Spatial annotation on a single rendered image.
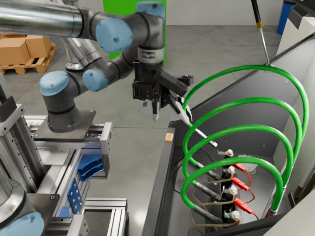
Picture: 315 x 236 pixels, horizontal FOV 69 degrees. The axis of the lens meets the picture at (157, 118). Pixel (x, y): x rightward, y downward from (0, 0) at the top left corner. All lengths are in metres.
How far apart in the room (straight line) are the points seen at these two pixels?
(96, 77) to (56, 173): 0.47
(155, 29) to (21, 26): 0.29
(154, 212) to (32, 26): 0.65
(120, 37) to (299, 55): 0.72
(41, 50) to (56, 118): 3.75
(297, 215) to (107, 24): 0.51
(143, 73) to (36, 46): 4.13
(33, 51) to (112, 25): 4.29
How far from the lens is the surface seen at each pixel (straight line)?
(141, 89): 0.70
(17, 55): 4.61
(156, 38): 0.64
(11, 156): 0.92
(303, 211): 0.46
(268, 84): 1.07
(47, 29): 0.59
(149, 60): 0.65
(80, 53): 0.80
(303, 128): 0.82
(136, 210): 1.99
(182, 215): 0.99
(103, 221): 1.74
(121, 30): 0.55
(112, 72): 0.80
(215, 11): 7.31
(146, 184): 2.14
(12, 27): 0.57
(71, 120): 1.08
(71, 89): 1.03
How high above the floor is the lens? 1.67
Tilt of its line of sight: 35 degrees down
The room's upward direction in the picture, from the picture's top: straight up
